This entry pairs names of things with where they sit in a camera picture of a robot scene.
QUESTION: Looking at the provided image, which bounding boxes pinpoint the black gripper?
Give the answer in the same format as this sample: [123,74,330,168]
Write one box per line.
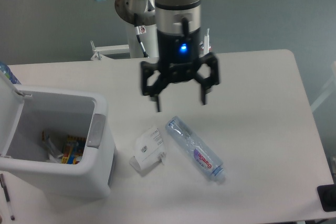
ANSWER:
[140,29,220,112]

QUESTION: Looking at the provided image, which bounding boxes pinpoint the white plastic trash can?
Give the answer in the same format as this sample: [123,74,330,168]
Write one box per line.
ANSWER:
[1,74,116,198]

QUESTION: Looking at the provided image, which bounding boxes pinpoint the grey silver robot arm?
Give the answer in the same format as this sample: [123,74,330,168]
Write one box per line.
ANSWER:
[97,0,220,103]

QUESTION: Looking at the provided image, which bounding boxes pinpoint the colourful trash inside can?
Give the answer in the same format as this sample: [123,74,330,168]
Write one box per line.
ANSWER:
[41,130,87,165]

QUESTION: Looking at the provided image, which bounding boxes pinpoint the empty clear plastic bottle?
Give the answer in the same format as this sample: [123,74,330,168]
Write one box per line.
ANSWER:
[165,116,225,183]

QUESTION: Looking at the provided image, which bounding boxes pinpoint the crumpled white paper package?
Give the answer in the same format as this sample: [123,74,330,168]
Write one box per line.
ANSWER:
[129,125,166,177]

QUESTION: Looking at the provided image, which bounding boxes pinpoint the blue labelled water bottle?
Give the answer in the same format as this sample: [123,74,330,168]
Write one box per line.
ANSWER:
[0,62,21,84]

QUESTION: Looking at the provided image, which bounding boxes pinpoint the black device at edge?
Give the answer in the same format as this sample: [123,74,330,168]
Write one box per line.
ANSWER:
[317,184,335,212]

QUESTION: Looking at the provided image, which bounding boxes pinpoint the black pen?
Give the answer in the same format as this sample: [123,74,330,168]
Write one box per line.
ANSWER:
[1,173,16,221]

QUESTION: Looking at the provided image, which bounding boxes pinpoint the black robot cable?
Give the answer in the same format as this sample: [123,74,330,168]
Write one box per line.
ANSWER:
[132,13,150,58]

